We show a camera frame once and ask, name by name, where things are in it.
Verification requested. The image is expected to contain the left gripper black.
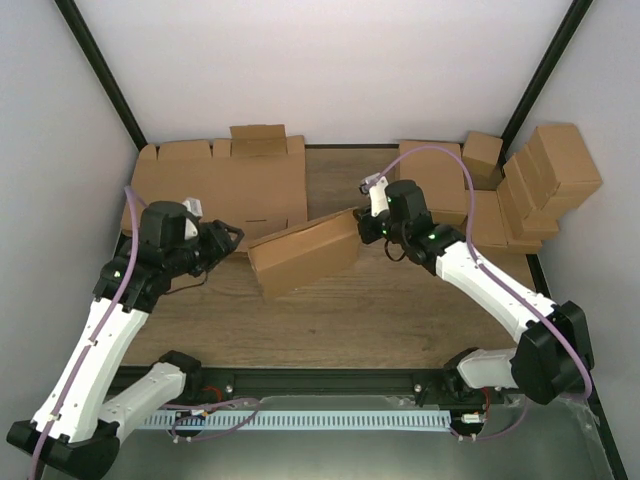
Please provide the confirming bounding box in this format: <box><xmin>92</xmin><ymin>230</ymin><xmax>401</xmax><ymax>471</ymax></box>
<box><xmin>168</xmin><ymin>220</ymin><xmax>246</xmax><ymax>277</ymax></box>

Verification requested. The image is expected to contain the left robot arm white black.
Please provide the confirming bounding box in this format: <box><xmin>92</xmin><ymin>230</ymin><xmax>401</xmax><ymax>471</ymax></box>
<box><xmin>7</xmin><ymin>201</ymin><xmax>244</xmax><ymax>479</ymax></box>

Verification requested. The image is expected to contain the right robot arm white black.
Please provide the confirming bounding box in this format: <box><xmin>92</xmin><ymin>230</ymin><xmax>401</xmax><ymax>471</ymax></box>
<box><xmin>353</xmin><ymin>174</ymin><xmax>594</xmax><ymax>405</ymax></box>

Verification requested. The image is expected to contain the large folded cardboard box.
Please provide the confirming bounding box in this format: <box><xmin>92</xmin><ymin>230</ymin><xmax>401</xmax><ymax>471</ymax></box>
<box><xmin>395</xmin><ymin>149</ymin><xmax>467</xmax><ymax>226</ymax></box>

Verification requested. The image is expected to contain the small folded box at back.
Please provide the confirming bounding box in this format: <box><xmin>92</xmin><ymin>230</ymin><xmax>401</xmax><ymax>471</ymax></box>
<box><xmin>462</xmin><ymin>131</ymin><xmax>503</xmax><ymax>178</ymax></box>

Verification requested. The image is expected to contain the lower folded box right stack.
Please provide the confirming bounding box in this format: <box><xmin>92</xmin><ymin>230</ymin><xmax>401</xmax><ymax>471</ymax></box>
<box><xmin>496</xmin><ymin>179</ymin><xmax>559</xmax><ymax>254</ymax></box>

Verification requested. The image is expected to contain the folded box stack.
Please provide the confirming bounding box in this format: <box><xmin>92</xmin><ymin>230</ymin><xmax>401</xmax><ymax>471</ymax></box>
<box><xmin>496</xmin><ymin>179</ymin><xmax>559</xmax><ymax>254</ymax></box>
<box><xmin>527</xmin><ymin>124</ymin><xmax>602</xmax><ymax>219</ymax></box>
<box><xmin>504</xmin><ymin>145</ymin><xmax>566</xmax><ymax>221</ymax></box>

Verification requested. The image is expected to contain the middle folded box right stack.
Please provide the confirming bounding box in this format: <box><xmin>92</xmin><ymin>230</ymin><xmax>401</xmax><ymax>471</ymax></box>
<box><xmin>504</xmin><ymin>145</ymin><xmax>566</xmax><ymax>221</ymax></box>

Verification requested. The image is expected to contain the top folded box right stack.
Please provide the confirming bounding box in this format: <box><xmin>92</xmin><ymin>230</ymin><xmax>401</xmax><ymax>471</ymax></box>
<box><xmin>527</xmin><ymin>124</ymin><xmax>602</xmax><ymax>219</ymax></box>

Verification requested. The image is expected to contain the stack of flat cardboard blanks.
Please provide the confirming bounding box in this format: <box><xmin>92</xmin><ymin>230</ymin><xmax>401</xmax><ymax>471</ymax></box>
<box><xmin>131</xmin><ymin>124</ymin><xmax>308</xmax><ymax>252</ymax></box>

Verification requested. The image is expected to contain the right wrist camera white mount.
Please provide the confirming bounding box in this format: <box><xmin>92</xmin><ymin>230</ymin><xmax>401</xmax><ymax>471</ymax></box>
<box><xmin>359</xmin><ymin>172</ymin><xmax>389</xmax><ymax>217</ymax></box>

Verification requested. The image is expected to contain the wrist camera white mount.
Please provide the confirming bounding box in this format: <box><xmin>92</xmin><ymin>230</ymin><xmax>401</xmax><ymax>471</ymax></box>
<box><xmin>359</xmin><ymin>172</ymin><xmax>389</xmax><ymax>217</ymax></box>
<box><xmin>182</xmin><ymin>197</ymin><xmax>203</xmax><ymax>240</ymax></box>

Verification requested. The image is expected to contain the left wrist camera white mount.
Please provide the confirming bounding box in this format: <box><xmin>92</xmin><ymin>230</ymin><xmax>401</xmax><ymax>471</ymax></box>
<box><xmin>182</xmin><ymin>197</ymin><xmax>203</xmax><ymax>240</ymax></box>

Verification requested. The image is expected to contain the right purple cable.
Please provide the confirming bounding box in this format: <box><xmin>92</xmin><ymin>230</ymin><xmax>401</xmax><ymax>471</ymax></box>
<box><xmin>367</xmin><ymin>144</ymin><xmax>594</xmax><ymax>401</ymax></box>

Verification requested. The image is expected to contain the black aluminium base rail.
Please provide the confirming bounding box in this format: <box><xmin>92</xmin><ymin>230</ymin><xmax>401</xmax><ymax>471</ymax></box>
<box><xmin>189</xmin><ymin>367</ymin><xmax>591</xmax><ymax>401</ymax></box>

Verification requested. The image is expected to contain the light blue slotted cable duct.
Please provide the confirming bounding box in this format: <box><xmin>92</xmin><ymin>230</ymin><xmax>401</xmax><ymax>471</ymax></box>
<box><xmin>140</xmin><ymin>410</ymin><xmax>451</xmax><ymax>433</ymax></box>

